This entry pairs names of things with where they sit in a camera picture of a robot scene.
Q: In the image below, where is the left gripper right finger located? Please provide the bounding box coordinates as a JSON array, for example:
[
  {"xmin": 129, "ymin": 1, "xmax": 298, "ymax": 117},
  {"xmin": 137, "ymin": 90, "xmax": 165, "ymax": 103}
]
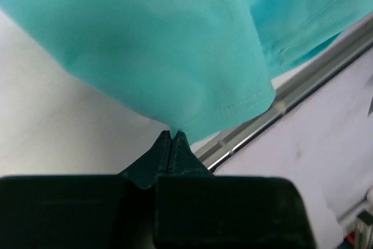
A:
[{"xmin": 153, "ymin": 132, "xmax": 316, "ymax": 248}]

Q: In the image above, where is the teal t shirt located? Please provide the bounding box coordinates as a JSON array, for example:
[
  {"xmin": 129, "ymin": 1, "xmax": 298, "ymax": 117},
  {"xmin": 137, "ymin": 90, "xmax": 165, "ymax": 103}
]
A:
[{"xmin": 1, "ymin": 0, "xmax": 372, "ymax": 142}]

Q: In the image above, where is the aluminium table edge rail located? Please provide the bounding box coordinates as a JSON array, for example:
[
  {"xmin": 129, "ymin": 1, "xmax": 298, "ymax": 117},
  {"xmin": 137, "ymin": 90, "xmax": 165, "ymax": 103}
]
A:
[{"xmin": 193, "ymin": 15, "xmax": 372, "ymax": 172}]

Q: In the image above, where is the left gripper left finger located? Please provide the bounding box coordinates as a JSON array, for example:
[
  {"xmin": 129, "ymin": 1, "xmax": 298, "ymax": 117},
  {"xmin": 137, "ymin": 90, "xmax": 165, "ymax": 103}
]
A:
[{"xmin": 1, "ymin": 131, "xmax": 171, "ymax": 248}]

